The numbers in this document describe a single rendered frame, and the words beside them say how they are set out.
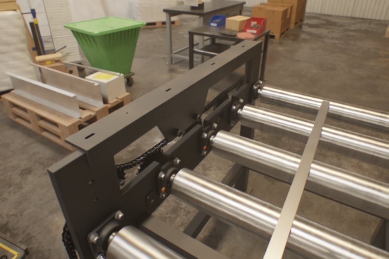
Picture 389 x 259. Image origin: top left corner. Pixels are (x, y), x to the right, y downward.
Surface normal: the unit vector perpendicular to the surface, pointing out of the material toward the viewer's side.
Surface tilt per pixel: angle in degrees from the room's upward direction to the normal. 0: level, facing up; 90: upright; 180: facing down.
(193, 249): 0
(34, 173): 0
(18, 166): 0
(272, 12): 90
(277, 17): 90
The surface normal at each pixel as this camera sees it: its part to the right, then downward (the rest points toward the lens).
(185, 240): 0.00, -0.87
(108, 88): 0.87, 0.24
